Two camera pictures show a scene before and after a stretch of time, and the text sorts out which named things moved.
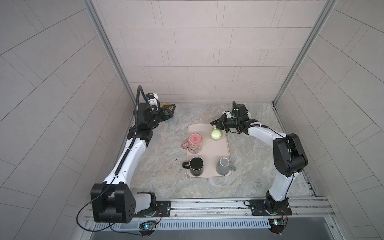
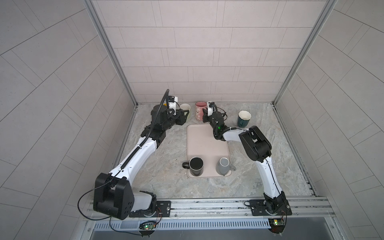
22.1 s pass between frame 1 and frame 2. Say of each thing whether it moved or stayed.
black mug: stayed
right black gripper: moved
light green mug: moved
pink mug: moved
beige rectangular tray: stayed
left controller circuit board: stayed
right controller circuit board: stayed
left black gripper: moved
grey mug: stayed
